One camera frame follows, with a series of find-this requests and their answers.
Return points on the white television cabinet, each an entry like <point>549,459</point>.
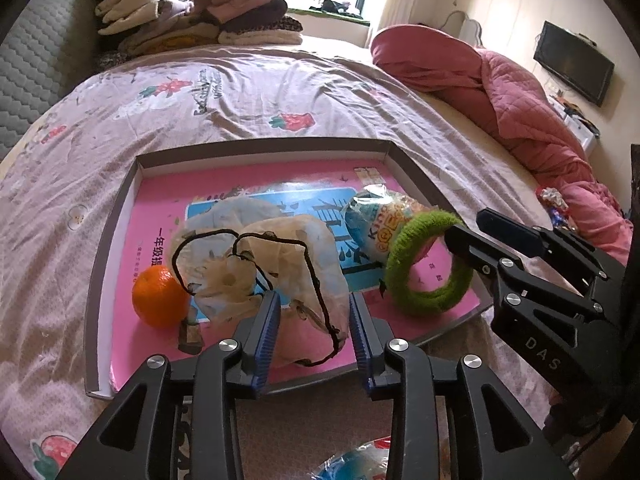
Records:
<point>580,125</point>

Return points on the black television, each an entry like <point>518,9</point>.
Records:
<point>572,62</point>

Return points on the pink and blue book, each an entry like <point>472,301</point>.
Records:
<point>165,200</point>

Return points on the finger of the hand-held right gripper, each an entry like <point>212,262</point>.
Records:
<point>515,235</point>
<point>475,250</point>

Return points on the grey quilted headboard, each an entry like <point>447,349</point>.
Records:
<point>35,60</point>

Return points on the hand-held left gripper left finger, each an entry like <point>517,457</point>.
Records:
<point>265,345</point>

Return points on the pink quilt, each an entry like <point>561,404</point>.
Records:
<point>510,100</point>

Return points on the strawberry print bedsheet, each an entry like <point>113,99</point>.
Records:
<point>250,95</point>

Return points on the orange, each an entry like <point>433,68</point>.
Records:
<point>160,297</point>

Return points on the dark clothes on windowsill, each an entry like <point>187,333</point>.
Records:
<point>340,7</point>

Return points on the red and blue snack pack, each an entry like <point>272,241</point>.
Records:
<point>350,465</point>
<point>370,225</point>

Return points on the pile of folded clothes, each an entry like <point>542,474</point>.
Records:
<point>200,15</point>

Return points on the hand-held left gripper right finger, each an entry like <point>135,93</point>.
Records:
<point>362,345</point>

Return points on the shallow grey cardboard box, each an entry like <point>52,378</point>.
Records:
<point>112,270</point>

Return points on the colourful small toys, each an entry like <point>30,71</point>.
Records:
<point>555,205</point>

